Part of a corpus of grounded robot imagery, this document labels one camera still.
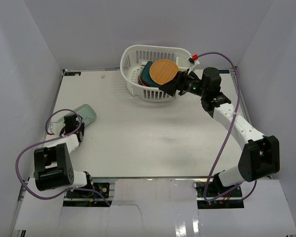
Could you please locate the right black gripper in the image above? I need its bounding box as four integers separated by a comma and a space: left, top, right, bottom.
158, 69, 208, 98

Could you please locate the woven bamboo round plate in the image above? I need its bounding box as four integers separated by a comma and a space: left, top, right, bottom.
149, 59, 180, 85

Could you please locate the dark teal square plate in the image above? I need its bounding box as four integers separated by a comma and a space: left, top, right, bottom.
140, 61, 160, 88

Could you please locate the red rimmed cream plate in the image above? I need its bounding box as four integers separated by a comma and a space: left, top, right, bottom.
138, 75, 150, 87

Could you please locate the pale green rectangular plate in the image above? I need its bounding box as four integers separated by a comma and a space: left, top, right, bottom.
55, 104, 97, 126

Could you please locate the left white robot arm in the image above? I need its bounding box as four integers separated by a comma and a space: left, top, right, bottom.
34, 114, 94, 197

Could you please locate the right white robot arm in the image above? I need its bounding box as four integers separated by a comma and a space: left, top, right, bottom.
159, 67, 280, 197

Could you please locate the white plastic dish bin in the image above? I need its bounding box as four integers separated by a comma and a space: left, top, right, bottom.
119, 44, 191, 103

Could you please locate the right blue table label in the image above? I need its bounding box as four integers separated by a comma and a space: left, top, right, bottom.
220, 70, 230, 74

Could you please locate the blue table label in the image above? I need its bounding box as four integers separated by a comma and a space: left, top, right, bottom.
220, 70, 230, 74
64, 72, 81, 77

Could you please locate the left blue table label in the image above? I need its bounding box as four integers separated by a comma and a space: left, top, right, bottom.
64, 72, 81, 77

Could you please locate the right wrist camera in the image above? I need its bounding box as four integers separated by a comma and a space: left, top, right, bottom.
186, 54, 200, 75

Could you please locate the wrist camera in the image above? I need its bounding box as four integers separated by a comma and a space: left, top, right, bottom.
47, 120, 65, 136
186, 54, 200, 75

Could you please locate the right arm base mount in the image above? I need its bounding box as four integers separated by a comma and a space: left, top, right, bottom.
193, 180, 245, 209

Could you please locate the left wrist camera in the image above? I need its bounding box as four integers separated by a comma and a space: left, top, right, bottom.
47, 120, 65, 136

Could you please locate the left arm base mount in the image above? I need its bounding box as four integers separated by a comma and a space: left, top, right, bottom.
63, 182, 114, 207

